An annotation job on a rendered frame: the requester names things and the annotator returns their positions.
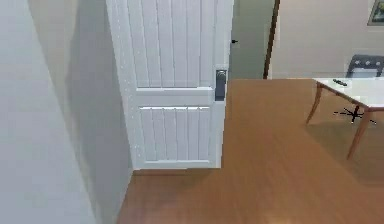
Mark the white panelled room door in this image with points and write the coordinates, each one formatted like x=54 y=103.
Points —
x=173 y=83

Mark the black remote control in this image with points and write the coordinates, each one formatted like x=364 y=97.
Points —
x=340 y=82

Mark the white table with wooden legs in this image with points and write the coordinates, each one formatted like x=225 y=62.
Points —
x=363 y=91

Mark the dark grey office chair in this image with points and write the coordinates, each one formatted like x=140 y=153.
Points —
x=365 y=63

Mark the framed wall picture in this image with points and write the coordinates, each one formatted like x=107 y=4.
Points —
x=377 y=12

